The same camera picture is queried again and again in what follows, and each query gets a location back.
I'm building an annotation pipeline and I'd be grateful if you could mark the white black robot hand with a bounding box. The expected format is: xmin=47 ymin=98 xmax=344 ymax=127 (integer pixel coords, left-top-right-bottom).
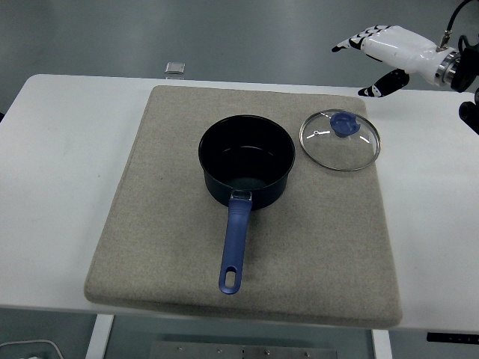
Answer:
xmin=331 ymin=24 xmax=456 ymax=98

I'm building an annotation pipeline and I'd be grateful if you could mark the glass pot lid blue knob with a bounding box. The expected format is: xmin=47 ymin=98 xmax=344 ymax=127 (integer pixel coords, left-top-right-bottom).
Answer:
xmin=299 ymin=108 xmax=382 ymax=172

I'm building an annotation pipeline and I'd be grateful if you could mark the black table control panel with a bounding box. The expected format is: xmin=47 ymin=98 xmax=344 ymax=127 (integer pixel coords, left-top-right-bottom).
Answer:
xmin=426 ymin=331 xmax=479 ymax=343

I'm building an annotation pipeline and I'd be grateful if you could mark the beige fabric mat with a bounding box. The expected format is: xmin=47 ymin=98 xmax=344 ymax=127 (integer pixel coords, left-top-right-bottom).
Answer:
xmin=82 ymin=85 xmax=403 ymax=330

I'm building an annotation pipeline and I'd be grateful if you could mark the white table leg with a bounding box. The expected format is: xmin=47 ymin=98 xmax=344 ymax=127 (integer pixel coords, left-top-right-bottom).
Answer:
xmin=85 ymin=313 xmax=115 ymax=359
xmin=370 ymin=328 xmax=393 ymax=359

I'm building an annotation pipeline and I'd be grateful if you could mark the grey metal plate with screws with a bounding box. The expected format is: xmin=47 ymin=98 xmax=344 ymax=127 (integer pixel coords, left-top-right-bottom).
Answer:
xmin=149 ymin=340 xmax=340 ymax=359

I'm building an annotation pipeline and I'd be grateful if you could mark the dark pot with blue handle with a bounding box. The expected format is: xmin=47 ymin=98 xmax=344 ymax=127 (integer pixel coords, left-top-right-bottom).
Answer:
xmin=197 ymin=114 xmax=296 ymax=295

